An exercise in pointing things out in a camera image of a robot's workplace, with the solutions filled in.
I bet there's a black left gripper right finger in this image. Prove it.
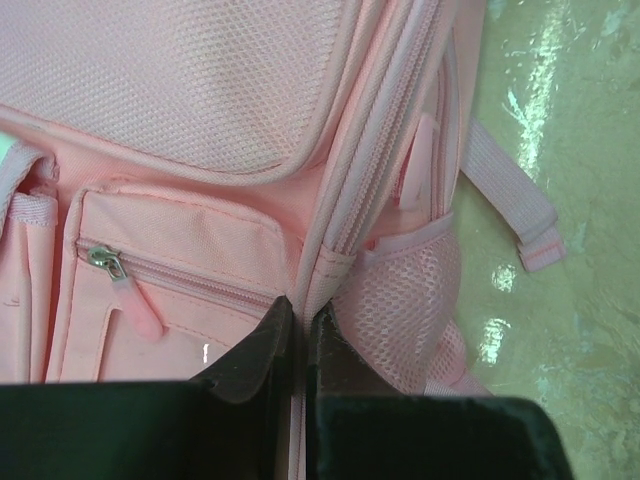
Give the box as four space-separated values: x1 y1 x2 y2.
306 304 573 479

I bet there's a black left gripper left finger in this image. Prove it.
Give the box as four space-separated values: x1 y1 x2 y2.
1 297 293 479

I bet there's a pink student backpack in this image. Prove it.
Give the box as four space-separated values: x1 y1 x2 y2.
1 1 565 479

